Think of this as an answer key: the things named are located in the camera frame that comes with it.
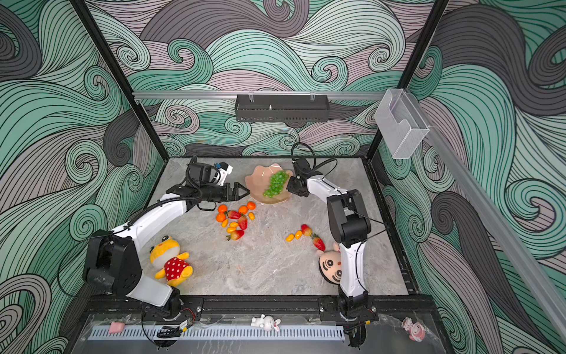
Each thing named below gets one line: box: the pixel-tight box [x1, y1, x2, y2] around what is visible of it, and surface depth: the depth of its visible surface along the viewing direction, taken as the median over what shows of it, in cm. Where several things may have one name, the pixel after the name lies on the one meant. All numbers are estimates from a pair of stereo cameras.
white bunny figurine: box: [250, 313, 282, 332], surface depth 70 cm
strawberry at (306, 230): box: [300, 223, 313, 237], surface depth 93 cm
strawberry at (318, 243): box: [313, 233, 327, 252], surface depth 89 cm
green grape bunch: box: [263, 170, 290, 199], surface depth 106 cm
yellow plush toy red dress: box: [148, 234, 194, 287], surface depth 79 cm
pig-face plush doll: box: [316, 241, 342, 285], surface depth 77 cm
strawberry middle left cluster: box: [238, 215, 249, 231], surface depth 96 cm
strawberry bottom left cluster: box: [225, 229, 245, 242], surface depth 92 cm
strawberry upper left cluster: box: [228, 210, 242, 220], surface depth 97 cm
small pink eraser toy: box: [108, 321, 126, 335], surface depth 70 cm
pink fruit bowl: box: [244, 162, 294, 205], surface depth 107 cm
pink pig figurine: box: [400, 317, 426, 343], surface depth 69 cm
